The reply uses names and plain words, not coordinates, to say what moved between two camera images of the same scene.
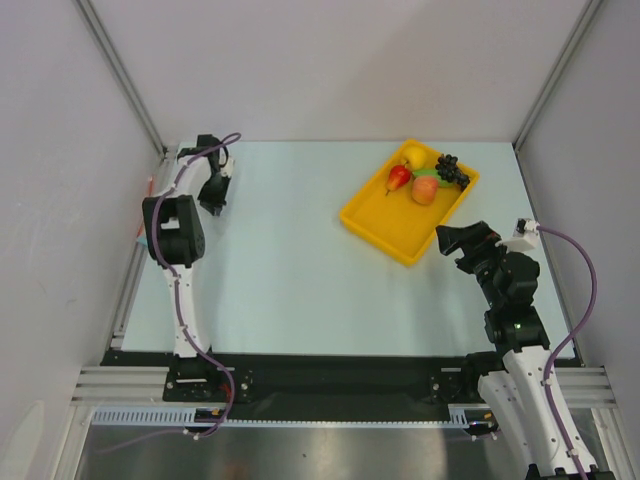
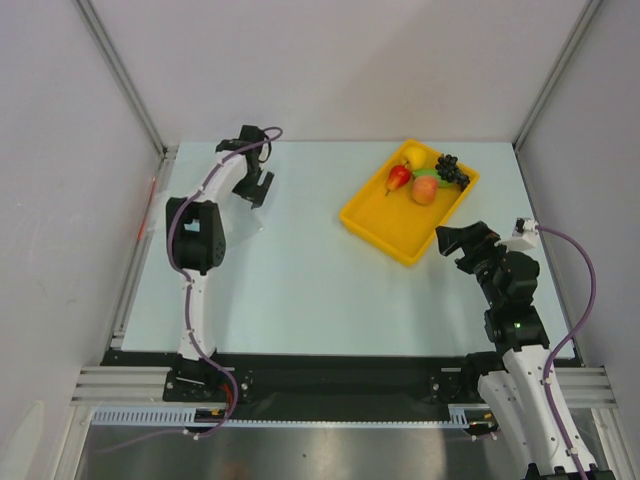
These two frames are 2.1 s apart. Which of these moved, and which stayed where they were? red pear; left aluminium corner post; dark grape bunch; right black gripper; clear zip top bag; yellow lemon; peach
Moved: clear zip top bag
Stayed: peach; red pear; dark grape bunch; yellow lemon; right black gripper; left aluminium corner post
